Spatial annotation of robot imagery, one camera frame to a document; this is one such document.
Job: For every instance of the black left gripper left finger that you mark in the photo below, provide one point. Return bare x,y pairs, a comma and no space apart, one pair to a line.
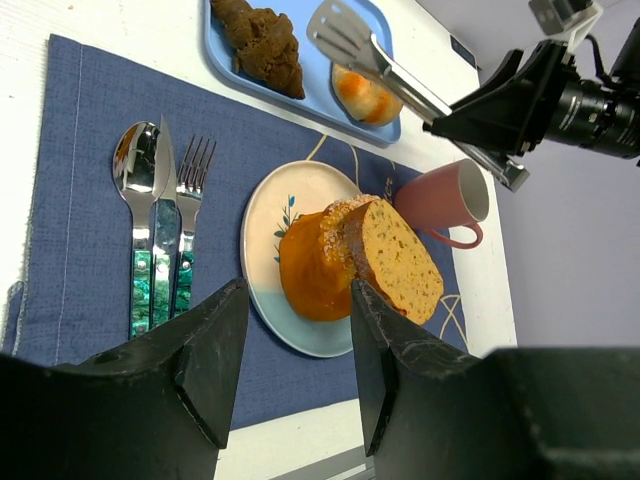
156,407

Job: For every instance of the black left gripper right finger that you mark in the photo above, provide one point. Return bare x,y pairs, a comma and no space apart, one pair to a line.
431,411

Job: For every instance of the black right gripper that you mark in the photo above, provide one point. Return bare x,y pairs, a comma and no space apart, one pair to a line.
544,98

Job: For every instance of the round sliced bread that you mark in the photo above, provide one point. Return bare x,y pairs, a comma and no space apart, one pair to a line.
390,257

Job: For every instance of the orange sugared muffin bread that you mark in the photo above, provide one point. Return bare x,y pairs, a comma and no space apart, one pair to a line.
316,267

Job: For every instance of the metal serving tongs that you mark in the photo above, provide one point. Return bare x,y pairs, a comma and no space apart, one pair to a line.
340,34

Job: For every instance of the brown chocolate bread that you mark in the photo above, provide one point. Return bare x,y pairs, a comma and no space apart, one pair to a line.
263,44

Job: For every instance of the pink ceramic mug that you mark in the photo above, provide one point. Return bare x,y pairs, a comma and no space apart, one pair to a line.
454,195

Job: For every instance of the white orange croissant roll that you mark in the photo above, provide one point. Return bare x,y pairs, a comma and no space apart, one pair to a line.
364,100

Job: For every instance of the light blue tray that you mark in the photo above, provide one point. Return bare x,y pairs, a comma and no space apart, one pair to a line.
320,102

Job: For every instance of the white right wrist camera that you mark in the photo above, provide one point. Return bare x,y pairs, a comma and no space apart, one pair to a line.
568,21

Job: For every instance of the knife with teal handle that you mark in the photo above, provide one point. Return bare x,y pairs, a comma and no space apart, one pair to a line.
165,231

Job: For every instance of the spoon with teal handle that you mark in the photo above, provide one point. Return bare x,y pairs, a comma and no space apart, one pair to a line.
133,171

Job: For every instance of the fork with teal handle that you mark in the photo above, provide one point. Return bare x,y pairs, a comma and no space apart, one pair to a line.
191,179

